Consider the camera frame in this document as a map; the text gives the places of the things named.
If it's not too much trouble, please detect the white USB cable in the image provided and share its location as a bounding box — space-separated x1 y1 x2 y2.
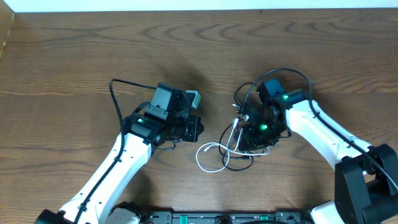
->
195 113 271 174

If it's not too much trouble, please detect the thin black USB cable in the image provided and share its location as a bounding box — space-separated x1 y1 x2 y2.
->
218 124 255 172

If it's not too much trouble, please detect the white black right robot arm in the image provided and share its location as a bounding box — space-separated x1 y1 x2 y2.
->
237 88 397 223

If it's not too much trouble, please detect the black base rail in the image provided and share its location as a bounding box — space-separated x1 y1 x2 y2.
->
108 202 315 224

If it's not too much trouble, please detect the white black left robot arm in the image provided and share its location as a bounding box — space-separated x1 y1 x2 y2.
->
35 113 204 223

